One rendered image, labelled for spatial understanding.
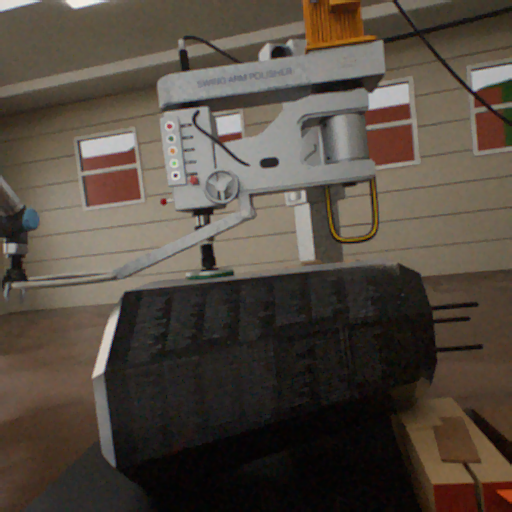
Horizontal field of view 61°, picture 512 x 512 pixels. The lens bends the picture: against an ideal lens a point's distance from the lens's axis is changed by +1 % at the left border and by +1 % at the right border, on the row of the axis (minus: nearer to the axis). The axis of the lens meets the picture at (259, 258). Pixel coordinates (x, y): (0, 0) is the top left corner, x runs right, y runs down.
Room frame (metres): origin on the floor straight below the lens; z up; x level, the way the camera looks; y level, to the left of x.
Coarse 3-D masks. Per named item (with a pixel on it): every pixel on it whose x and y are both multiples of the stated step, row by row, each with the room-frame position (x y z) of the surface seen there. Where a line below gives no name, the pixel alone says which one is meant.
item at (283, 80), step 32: (256, 64) 1.83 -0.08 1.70; (288, 64) 1.82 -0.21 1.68; (320, 64) 1.80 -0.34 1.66; (352, 64) 1.79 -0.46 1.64; (384, 64) 1.78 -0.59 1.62; (160, 96) 1.90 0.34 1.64; (192, 96) 1.85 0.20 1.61; (224, 96) 1.85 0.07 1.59; (256, 96) 1.90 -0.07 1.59; (288, 96) 1.95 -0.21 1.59
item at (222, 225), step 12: (228, 216) 1.89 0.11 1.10; (252, 216) 1.88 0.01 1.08; (204, 228) 1.90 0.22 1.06; (216, 228) 1.88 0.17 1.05; (228, 228) 1.90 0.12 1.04; (180, 240) 1.91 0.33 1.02; (192, 240) 1.90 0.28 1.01; (156, 252) 1.91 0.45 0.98; (168, 252) 1.91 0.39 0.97; (132, 264) 1.92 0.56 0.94; (144, 264) 1.92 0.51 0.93; (120, 276) 1.92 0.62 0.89
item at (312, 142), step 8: (312, 128) 2.10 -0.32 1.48; (320, 128) 1.99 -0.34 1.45; (304, 136) 2.29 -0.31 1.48; (312, 136) 2.10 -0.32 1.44; (320, 136) 1.99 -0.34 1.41; (304, 144) 2.28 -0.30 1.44; (312, 144) 2.12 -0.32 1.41; (320, 144) 1.99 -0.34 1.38; (304, 152) 2.31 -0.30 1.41; (312, 152) 2.12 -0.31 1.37; (320, 152) 2.00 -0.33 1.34; (312, 160) 2.15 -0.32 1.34; (320, 160) 2.01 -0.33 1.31
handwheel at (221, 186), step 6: (222, 168) 1.79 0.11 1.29; (210, 174) 1.79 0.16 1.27; (234, 174) 1.79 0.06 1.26; (204, 180) 1.80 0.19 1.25; (210, 180) 1.80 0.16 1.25; (228, 180) 1.79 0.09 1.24; (234, 180) 1.79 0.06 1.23; (204, 186) 1.79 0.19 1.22; (216, 186) 1.78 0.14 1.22; (222, 186) 1.78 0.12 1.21; (204, 192) 1.80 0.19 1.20; (222, 192) 1.79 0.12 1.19; (234, 192) 1.79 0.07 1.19; (210, 198) 1.79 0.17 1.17; (222, 198) 1.79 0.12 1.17; (228, 198) 1.79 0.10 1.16; (234, 198) 1.79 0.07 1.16; (222, 204) 1.79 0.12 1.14
